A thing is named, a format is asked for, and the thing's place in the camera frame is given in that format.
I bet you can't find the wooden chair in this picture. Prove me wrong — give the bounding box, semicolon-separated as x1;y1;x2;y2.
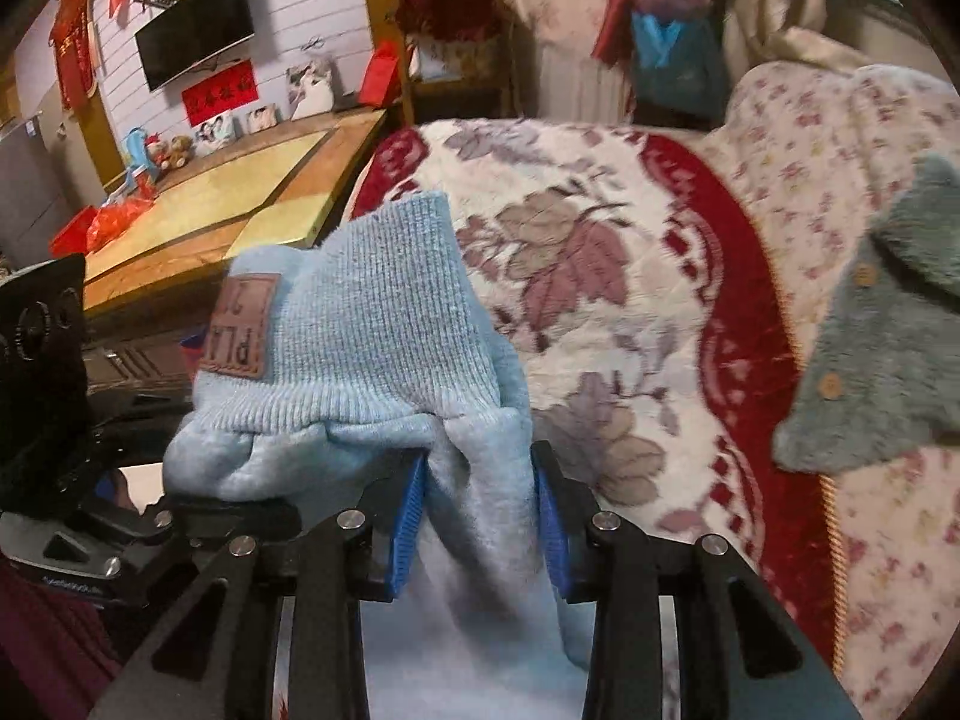
397;0;518;125

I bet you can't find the red plastic bag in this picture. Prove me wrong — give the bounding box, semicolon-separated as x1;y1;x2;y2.
86;195;158;252

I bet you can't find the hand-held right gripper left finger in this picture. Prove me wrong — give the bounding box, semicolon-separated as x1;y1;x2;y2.
88;454;430;720

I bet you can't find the red paper sign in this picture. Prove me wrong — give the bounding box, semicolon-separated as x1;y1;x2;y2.
182;60;257;128

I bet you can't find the cream floral quilt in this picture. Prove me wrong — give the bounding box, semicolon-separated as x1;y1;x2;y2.
705;64;960;706

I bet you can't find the teal bag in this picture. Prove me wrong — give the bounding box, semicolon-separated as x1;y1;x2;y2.
630;11;732;121

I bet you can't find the light blue knit beanie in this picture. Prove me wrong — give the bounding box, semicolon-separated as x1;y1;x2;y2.
161;191;601;720

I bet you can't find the large photo print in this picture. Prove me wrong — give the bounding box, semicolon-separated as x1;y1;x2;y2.
286;60;338;121

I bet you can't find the wooden table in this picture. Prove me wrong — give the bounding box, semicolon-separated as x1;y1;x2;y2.
82;109;391;391

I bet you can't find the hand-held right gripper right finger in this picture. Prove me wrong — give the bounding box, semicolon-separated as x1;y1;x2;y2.
529;441;863;720

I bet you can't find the grey-green fleece jacket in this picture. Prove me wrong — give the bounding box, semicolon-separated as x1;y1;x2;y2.
772;154;960;477

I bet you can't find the red hanging decoration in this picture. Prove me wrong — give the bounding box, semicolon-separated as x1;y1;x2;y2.
49;0;98;113

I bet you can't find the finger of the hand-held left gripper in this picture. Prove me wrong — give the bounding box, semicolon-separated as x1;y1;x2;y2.
88;388;194;422
71;495;301;608

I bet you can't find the flat screen television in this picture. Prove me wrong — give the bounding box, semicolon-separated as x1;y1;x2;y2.
133;0;257;93

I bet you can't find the red gift bag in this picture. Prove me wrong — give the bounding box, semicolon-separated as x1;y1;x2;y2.
358;41;402;110

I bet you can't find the grey refrigerator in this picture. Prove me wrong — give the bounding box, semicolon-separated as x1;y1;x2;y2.
0;116;76;263

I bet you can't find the brown teddy bear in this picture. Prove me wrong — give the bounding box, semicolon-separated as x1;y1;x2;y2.
146;133;194;170

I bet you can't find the maroon clothing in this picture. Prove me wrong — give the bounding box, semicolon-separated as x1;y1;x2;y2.
0;562;151;720

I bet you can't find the red box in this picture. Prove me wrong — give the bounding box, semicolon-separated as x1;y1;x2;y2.
49;206;98;256

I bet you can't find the floral plush blanket red border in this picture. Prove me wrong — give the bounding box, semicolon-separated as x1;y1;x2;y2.
349;118;841;672

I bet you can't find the dark red cloth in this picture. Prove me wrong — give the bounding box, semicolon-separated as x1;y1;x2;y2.
394;0;503;42

